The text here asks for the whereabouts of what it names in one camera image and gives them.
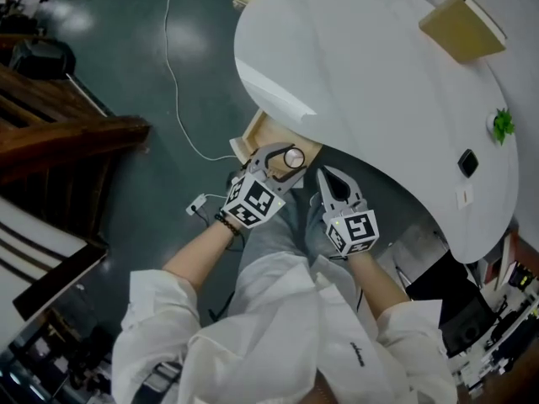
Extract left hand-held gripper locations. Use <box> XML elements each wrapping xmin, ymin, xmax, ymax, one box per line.
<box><xmin>221</xmin><ymin>142</ymin><xmax>307</xmax><ymax>230</ymax></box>

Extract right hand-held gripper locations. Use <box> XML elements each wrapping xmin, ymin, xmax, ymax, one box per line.
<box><xmin>316</xmin><ymin>167</ymin><xmax>380</xmax><ymax>257</ymax></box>

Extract small round silver object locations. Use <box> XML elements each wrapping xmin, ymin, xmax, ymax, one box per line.
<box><xmin>283</xmin><ymin>148</ymin><xmax>306</xmax><ymax>170</ymax></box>

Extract large wooden drawer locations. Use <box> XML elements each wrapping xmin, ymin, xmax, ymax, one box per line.
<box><xmin>229</xmin><ymin>109</ymin><xmax>324</xmax><ymax>176</ymax></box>

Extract white curved desk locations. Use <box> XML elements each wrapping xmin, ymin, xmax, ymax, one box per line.
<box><xmin>233</xmin><ymin>0</ymin><xmax>520</xmax><ymax>264</ymax></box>

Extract small white card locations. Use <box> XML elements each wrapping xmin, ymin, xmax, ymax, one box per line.
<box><xmin>456</xmin><ymin>183</ymin><xmax>474</xmax><ymax>210</ymax></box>

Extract small black square object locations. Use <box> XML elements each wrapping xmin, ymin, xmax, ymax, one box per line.
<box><xmin>457</xmin><ymin>148</ymin><xmax>480</xmax><ymax>179</ymax></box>

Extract person's right forearm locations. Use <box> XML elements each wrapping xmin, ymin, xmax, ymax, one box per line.
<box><xmin>347</xmin><ymin>250</ymin><xmax>412</xmax><ymax>319</ymax></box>

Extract person's left forearm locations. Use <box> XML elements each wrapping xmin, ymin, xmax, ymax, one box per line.
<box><xmin>162</xmin><ymin>221</ymin><xmax>237</xmax><ymax>288</ymax></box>

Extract person's grey trousers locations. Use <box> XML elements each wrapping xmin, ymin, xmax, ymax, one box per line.
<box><xmin>237</xmin><ymin>183</ymin><xmax>338</xmax><ymax>277</ymax></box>

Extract white power strip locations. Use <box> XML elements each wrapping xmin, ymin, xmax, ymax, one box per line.
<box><xmin>185</xmin><ymin>194</ymin><xmax>210</xmax><ymax>216</ymax></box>

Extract person's white shirt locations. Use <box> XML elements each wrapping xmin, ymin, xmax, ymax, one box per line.
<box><xmin>109</xmin><ymin>250</ymin><xmax>458</xmax><ymax>404</ymax></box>

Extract black office chair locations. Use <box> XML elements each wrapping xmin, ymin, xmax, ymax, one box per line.
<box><xmin>406</xmin><ymin>250</ymin><xmax>498</xmax><ymax>359</ymax></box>

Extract small green potted plant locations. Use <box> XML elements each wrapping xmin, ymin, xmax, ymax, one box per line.
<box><xmin>486</xmin><ymin>107</ymin><xmax>517</xmax><ymax>146</ymax></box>

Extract tan hardcover book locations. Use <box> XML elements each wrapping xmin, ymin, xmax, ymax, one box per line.
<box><xmin>418</xmin><ymin>0</ymin><xmax>508</xmax><ymax>63</ymax></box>

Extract dark brown wooden cabinet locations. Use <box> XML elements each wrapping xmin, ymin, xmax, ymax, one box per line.
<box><xmin>0</xmin><ymin>34</ymin><xmax>152</xmax><ymax>323</ymax></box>

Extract black bin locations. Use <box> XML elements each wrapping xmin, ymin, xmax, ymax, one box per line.
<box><xmin>8</xmin><ymin>38</ymin><xmax>77</xmax><ymax>79</ymax></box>

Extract dark bead bracelet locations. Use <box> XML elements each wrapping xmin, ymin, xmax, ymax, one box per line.
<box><xmin>213</xmin><ymin>210</ymin><xmax>243</xmax><ymax>238</ymax></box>

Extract white power cable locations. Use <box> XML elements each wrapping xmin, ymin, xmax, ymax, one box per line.
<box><xmin>160</xmin><ymin>0</ymin><xmax>237</xmax><ymax>162</ymax></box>

